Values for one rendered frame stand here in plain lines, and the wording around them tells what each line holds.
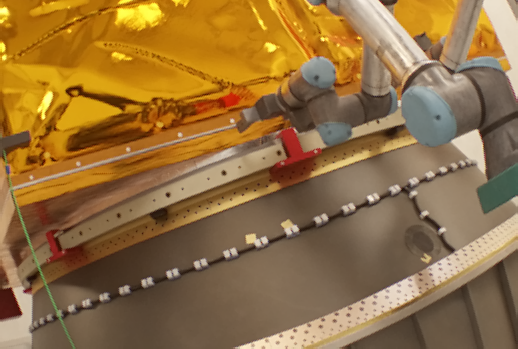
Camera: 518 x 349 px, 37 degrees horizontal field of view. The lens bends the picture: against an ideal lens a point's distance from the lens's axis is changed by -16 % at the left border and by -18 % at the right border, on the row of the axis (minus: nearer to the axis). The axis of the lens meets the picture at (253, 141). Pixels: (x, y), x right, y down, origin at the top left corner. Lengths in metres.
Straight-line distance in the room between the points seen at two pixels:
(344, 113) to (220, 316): 0.58
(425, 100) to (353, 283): 0.76
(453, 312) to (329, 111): 0.66
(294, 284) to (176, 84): 0.60
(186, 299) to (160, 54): 0.64
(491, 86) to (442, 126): 0.16
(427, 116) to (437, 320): 0.80
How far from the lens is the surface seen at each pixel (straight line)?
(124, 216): 2.38
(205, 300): 2.22
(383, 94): 2.08
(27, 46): 2.26
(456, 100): 1.57
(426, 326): 2.19
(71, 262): 2.56
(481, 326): 2.32
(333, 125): 2.04
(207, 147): 2.36
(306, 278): 2.19
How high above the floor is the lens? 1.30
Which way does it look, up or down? 11 degrees up
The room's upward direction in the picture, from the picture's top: 22 degrees counter-clockwise
